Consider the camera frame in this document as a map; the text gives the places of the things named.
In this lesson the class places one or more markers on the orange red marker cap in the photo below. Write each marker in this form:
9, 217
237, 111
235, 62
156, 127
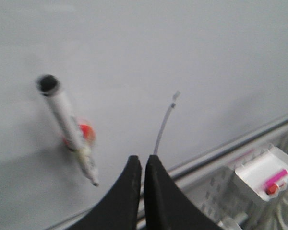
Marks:
272, 189

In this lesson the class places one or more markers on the grey metal stand frame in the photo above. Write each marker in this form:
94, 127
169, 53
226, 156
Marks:
275, 134

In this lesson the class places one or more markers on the white plastic storage tray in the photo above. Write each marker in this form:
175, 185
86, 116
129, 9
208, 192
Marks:
250, 177

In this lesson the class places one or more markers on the pink marker in tray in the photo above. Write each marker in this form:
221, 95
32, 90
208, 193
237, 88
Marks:
275, 178

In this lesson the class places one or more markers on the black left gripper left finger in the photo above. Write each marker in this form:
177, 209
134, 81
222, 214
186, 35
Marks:
118, 209

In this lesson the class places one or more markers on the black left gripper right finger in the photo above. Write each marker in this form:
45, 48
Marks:
165, 205

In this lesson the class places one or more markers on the large white whiteboard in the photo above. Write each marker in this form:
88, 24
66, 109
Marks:
120, 62

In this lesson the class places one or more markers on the red round magnet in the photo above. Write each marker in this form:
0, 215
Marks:
88, 137

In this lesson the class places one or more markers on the white whiteboard marker pen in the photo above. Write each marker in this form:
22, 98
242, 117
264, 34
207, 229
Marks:
60, 105

